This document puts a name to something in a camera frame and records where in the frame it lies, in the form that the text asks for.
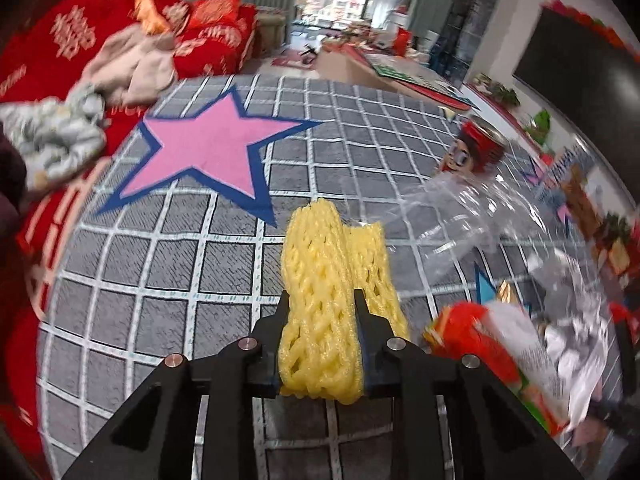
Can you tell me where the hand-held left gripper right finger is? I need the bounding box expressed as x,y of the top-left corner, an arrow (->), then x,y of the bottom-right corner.
352,287 -> 583,480

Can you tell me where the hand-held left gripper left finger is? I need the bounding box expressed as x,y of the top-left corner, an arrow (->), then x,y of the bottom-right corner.
62,290 -> 293,480

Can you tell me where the yellow foam fruit net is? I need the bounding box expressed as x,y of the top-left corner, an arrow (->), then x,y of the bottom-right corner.
277,198 -> 412,406

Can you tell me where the clear plastic bag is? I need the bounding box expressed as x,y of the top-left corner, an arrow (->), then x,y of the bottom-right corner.
350,155 -> 631,441

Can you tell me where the red snack packet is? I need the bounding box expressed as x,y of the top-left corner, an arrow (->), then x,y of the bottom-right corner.
422,302 -> 581,436

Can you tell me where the crumpled silver wrapper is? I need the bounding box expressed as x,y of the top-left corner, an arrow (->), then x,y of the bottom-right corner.
542,317 -> 613,376

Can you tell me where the red cartoon drink can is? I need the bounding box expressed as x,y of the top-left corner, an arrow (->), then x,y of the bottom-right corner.
432,119 -> 510,177

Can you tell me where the green frog toy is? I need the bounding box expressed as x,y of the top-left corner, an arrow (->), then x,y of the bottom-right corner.
525,110 -> 553,141

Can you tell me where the cluttered low table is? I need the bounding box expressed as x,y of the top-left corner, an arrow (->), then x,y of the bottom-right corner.
315,35 -> 481,111

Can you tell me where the green potted plant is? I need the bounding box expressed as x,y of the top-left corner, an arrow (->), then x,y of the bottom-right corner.
475,74 -> 521,106

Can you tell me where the grey patterned cloth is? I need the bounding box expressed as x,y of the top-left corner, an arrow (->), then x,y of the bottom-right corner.
0,82 -> 108,191

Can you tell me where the pink blanket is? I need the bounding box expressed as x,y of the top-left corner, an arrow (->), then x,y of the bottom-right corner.
82,25 -> 178,108

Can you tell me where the dark maroon cloth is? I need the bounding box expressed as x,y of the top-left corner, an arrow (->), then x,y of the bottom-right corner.
0,130 -> 26,241

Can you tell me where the beige armchair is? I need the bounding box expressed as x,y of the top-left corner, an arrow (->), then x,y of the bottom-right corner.
197,0 -> 288,58

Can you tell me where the red embroidered cushion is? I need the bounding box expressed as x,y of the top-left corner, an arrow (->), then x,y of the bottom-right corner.
187,0 -> 243,36

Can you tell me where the dark glass cabinet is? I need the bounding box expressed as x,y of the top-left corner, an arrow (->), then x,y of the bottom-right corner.
430,0 -> 506,81

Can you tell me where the orange cloth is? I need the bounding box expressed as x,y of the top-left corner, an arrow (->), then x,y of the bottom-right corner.
122,0 -> 173,36

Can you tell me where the red covered sofa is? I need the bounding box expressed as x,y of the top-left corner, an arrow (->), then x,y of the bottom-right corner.
0,0 -> 261,461

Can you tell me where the row of paper lanterns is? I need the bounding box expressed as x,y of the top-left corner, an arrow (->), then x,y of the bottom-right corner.
542,0 -> 636,56

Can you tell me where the black wall television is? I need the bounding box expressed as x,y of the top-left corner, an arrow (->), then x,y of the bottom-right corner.
512,7 -> 640,126

